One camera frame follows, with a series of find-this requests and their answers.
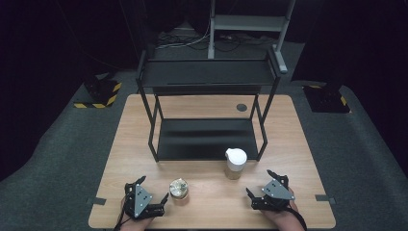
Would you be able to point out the black base with yellow stripes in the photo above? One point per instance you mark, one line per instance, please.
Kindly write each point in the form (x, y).
(325, 99)
(102, 91)

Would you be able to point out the grey tape strip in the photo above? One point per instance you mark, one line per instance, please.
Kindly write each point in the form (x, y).
(96, 201)
(325, 199)

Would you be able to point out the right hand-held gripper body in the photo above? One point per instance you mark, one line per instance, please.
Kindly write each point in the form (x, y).
(276, 192)

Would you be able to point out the jar with white lid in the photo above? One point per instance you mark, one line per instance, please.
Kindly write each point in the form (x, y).
(235, 159)

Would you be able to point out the black metal two-tier rack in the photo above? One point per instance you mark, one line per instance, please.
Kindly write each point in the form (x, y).
(205, 138)

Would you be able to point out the person's right hand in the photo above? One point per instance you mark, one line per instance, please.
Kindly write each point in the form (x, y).
(282, 219)

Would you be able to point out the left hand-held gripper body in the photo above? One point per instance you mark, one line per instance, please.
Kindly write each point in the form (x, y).
(141, 200)

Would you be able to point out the short jar with gold lid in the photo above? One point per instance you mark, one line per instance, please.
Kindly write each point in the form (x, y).
(179, 188)

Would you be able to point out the dark round table grommet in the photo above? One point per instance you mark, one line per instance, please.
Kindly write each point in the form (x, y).
(242, 107)

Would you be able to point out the person's left hand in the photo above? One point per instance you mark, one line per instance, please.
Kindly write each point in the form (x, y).
(136, 224)

